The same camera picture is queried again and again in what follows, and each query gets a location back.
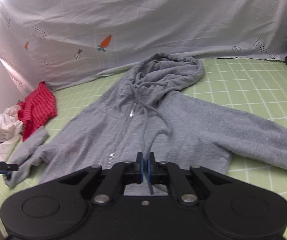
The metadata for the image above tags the grey carrot print sheet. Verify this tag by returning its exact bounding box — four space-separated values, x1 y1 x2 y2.
0 0 287 90

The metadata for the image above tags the green grid mat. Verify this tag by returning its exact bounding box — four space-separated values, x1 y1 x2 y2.
0 58 287 240

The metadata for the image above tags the grey zip hoodie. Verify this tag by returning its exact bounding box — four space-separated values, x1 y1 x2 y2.
3 53 287 187

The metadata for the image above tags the red checkered garment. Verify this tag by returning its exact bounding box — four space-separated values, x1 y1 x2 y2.
18 82 57 141

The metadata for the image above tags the white crumpled garment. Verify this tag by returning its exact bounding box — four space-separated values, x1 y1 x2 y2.
0 105 24 161

